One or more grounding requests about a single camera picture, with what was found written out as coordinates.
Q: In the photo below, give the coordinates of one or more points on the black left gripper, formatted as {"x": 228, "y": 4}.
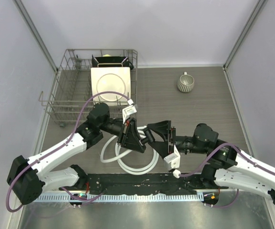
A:
{"x": 123, "y": 133}

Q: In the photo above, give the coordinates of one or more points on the white square plate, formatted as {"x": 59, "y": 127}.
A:
{"x": 115, "y": 80}

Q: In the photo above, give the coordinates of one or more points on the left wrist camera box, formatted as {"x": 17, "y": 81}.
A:
{"x": 130, "y": 109}

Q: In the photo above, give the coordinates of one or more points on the white slotted cable duct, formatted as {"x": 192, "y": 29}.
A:
{"x": 64, "y": 197}

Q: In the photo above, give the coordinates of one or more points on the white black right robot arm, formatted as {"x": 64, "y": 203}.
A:
{"x": 226, "y": 165}

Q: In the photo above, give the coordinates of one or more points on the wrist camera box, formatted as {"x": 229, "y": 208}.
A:
{"x": 172, "y": 162}
{"x": 130, "y": 109}

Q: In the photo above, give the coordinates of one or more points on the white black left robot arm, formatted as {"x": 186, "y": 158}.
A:
{"x": 27, "y": 175}

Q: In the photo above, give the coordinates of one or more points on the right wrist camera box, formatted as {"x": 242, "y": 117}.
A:
{"x": 172, "y": 162}

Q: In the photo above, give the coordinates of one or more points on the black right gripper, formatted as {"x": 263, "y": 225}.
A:
{"x": 172, "y": 139}

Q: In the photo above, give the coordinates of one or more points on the black elbow hose fitting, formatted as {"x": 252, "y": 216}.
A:
{"x": 149, "y": 138}

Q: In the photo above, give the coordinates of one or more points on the black square dish in rack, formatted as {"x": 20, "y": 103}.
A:
{"x": 112, "y": 61}

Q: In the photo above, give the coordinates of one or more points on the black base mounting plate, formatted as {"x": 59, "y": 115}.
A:
{"x": 143, "y": 185}

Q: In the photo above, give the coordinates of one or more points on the grey wire dish rack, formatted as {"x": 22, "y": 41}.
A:
{"x": 71, "y": 97}

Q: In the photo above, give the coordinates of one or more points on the grey ribbed ceramic mug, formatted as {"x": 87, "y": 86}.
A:
{"x": 185, "y": 83}

